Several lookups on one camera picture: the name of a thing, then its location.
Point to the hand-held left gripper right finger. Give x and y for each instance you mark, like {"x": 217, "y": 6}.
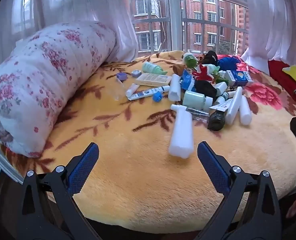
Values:
{"x": 210, "y": 163}

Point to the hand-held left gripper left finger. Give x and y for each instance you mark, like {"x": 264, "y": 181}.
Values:
{"x": 86, "y": 163}

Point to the large white plastic bottle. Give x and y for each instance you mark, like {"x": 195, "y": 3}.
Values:
{"x": 182, "y": 135}

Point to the black sock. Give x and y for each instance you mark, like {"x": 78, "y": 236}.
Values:
{"x": 205, "y": 88}

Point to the dark green bottle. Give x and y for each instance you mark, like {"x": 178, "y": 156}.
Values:
{"x": 216, "y": 120}

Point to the clear plastic package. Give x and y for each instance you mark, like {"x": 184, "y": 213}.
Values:
{"x": 197, "y": 115}

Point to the red cloth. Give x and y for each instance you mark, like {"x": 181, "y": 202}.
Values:
{"x": 282, "y": 80}

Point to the white labelled tube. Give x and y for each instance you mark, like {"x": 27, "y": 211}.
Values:
{"x": 221, "y": 106}

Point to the short white tube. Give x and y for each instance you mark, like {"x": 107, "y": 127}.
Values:
{"x": 245, "y": 111}

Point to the long white tube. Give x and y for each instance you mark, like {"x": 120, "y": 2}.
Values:
{"x": 234, "y": 105}

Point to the pale green jar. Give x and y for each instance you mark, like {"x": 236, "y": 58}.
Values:
{"x": 195, "y": 100}

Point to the small white bottle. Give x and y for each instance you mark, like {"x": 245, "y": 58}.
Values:
{"x": 221, "y": 87}

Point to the clear plastic bottle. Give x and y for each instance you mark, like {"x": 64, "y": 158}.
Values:
{"x": 120, "y": 90}

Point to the blue white carton box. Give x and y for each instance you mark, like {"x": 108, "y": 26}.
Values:
{"x": 239, "y": 78}

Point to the blue plastic cap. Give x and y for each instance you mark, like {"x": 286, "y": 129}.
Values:
{"x": 157, "y": 97}

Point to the blue white packet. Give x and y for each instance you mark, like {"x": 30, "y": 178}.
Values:
{"x": 187, "y": 81}

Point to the small white tube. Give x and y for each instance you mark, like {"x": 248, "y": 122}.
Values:
{"x": 132, "y": 90}

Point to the red white packet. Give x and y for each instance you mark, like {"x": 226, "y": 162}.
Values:
{"x": 202, "y": 73}

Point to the white pink floral rolled quilt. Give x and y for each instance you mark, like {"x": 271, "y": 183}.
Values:
{"x": 45, "y": 80}

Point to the white blue toothpaste tube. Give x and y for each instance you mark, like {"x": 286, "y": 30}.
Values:
{"x": 148, "y": 92}

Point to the small purple box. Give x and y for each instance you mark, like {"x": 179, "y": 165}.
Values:
{"x": 121, "y": 76}

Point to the brown paper piece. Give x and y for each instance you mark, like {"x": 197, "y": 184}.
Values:
{"x": 179, "y": 69}

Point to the blue cloth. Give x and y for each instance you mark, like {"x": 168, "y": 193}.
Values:
{"x": 227, "y": 63}

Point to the beige carton box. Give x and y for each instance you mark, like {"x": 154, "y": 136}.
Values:
{"x": 153, "y": 79}

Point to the small lilac round case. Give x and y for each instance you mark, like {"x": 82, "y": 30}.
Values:
{"x": 136, "y": 73}

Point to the green glass bottle white cap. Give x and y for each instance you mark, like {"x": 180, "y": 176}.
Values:
{"x": 189, "y": 60}

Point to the mint green squeeze tube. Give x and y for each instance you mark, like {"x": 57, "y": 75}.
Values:
{"x": 153, "y": 68}

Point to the green tree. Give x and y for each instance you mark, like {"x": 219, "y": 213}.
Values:
{"x": 224, "y": 47}

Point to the sheer white curtain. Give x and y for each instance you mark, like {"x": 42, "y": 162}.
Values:
{"x": 75, "y": 0}
{"x": 275, "y": 17}

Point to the red brick building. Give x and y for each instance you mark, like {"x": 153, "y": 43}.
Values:
{"x": 200, "y": 5}

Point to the white window frame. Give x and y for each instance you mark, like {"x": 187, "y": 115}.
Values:
{"x": 173, "y": 17}

